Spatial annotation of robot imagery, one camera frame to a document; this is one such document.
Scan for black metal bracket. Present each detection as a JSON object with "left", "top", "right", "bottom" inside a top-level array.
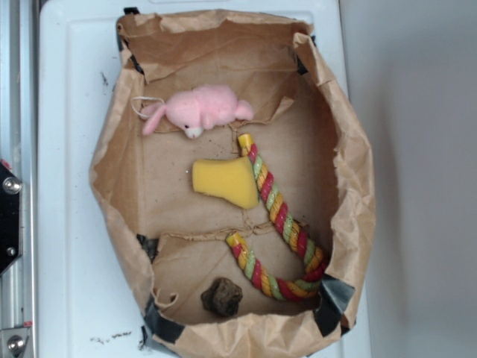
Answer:
[{"left": 0, "top": 160, "right": 22, "bottom": 274}]

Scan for yellow sponge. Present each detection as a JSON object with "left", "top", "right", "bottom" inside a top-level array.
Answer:
[{"left": 192, "top": 157, "right": 259, "bottom": 210}]

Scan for brown paper lined box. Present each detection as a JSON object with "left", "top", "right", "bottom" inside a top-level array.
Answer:
[{"left": 90, "top": 10, "right": 376, "bottom": 357}]

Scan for dark brown rock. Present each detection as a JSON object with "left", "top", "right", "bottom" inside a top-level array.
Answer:
[{"left": 200, "top": 277, "right": 243, "bottom": 317}]

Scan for multicolour twisted rope toy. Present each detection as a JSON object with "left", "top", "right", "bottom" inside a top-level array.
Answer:
[{"left": 226, "top": 134, "right": 328, "bottom": 302}]

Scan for pink plush bunny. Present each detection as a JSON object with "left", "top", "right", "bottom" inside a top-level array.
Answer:
[{"left": 131, "top": 85, "right": 254, "bottom": 139}]

